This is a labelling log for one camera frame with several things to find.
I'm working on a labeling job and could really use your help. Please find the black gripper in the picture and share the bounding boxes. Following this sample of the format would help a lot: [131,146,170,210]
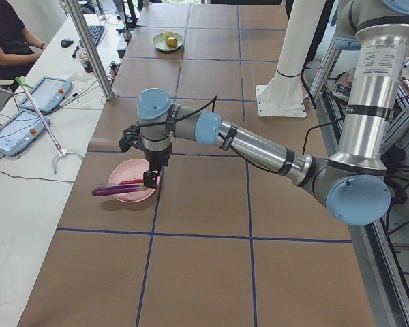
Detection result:
[119,124,172,188]

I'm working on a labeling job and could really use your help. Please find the red chili pepper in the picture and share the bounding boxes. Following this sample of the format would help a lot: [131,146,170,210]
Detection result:
[119,177,144,185]

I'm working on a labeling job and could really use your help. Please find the purple eggplant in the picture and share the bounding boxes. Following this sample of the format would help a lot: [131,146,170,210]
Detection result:
[91,183,147,196]

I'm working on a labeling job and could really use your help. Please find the red yellow apple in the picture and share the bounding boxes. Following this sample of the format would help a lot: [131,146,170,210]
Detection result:
[166,37,178,49]

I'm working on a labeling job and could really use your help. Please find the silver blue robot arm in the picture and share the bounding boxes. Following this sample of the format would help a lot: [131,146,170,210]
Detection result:
[119,1,409,232]

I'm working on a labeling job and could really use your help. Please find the pink plate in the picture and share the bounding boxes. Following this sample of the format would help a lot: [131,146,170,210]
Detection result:
[108,159,156,203]

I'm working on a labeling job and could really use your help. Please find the far teach pendant tablet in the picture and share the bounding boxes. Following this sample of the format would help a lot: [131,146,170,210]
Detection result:
[27,76,72,114]

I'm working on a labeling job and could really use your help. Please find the teach pendant tablet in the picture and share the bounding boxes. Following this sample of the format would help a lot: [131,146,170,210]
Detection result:
[27,76,72,114]
[0,109,46,157]

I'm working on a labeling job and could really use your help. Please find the drink cup with straw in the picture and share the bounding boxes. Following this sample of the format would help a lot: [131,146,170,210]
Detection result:
[76,48,93,73]

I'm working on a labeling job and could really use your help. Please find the light green plate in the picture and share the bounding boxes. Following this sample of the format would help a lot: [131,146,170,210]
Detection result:
[152,32,184,52]

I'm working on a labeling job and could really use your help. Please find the near teach pendant tablet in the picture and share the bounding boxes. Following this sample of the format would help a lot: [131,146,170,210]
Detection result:
[0,109,46,157]

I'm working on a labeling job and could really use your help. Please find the black keyboard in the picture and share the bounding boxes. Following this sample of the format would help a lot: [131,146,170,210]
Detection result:
[72,25,105,59]

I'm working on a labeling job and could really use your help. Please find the black computer mouse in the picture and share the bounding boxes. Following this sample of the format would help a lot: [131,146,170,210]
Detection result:
[61,38,74,48]

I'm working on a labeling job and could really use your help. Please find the reacher grabber stick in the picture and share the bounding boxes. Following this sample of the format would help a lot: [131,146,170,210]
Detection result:
[16,76,84,174]

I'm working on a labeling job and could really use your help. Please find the seated person in black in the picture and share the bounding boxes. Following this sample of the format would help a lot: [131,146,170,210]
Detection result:
[0,1,48,80]

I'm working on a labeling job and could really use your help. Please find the stack of books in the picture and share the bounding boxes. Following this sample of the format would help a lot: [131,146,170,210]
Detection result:
[331,68,355,102]

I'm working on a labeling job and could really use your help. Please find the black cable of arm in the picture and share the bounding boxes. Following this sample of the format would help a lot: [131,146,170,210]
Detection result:
[136,95,219,137]

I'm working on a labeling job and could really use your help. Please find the aluminium frame post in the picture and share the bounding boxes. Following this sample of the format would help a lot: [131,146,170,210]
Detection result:
[58,0,114,101]

